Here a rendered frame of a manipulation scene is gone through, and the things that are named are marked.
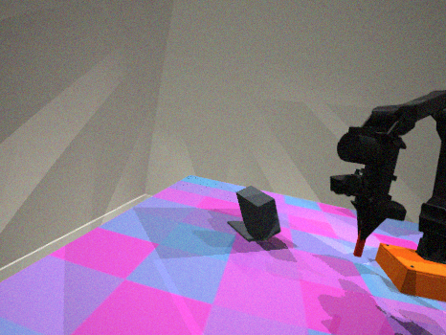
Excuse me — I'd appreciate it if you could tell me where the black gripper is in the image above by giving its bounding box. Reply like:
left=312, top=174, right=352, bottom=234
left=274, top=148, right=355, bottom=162
left=344, top=165, right=407, bottom=240

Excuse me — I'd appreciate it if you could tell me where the red peg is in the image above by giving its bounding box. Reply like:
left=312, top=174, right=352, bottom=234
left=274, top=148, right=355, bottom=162
left=353, top=228, right=366, bottom=257

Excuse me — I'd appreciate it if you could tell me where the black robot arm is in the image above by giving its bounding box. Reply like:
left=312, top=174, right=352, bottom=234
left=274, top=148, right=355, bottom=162
left=330, top=90, right=446, bottom=264

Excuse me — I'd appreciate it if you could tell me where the grey panel with hole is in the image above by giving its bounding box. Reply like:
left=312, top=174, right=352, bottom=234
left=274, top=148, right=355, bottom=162
left=227, top=186, right=281, bottom=241

